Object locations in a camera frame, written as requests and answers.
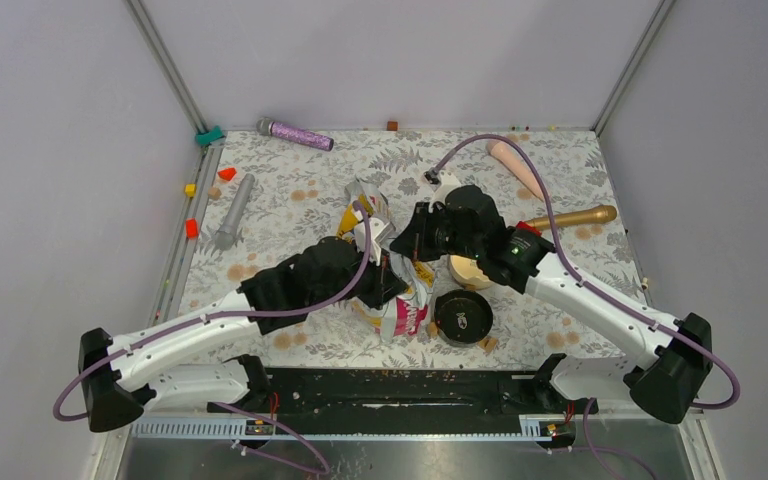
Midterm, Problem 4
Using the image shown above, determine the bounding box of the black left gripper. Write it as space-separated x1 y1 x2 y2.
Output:
311 241 408 309

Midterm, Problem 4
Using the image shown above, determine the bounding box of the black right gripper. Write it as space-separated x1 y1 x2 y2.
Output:
389 202 483 263

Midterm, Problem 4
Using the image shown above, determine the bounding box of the cat print pet food bag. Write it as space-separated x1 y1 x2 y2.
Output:
337 178 435 343

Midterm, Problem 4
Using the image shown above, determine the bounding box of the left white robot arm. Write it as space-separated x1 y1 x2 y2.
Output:
79 236 411 433

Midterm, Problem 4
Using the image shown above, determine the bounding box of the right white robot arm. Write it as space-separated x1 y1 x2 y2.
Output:
389 185 713 424

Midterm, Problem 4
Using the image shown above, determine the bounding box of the cream pet bowl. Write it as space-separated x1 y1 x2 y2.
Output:
448 255 494 291

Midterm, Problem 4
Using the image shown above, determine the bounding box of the black pet bowl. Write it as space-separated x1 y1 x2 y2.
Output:
432 289 494 347

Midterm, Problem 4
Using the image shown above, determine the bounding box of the pink toy microphone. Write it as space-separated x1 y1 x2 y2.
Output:
485 139 545 201

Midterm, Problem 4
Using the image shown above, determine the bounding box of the small wooden block near bowl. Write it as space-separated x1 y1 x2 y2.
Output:
478 336 498 354

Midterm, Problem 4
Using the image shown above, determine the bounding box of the gold toy microphone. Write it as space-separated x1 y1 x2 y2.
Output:
525 205 618 231

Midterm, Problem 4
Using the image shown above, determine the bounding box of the grey toy microphone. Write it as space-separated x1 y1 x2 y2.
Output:
214 173 256 251

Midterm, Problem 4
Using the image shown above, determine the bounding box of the red roof-shaped block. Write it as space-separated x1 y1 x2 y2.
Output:
217 167 237 182

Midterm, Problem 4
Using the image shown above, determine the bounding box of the purple glitter toy microphone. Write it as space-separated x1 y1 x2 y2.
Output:
255 117 334 152

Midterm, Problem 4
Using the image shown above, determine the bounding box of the teal toy block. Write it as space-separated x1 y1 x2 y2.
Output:
194 125 225 147

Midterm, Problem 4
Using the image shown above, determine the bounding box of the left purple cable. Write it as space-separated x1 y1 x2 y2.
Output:
52 200 375 423

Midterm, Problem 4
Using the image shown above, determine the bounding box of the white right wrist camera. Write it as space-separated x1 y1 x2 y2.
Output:
428 171 462 211

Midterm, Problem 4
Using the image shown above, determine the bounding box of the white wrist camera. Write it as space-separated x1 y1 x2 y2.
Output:
353 214 395 266
428 171 462 211

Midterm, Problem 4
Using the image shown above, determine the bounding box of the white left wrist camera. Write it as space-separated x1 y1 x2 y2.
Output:
353 214 395 266

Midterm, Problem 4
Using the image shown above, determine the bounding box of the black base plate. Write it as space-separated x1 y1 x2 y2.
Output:
208 367 601 439

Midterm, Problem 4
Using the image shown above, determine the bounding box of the red block at left rail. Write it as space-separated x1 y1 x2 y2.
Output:
184 218 200 239

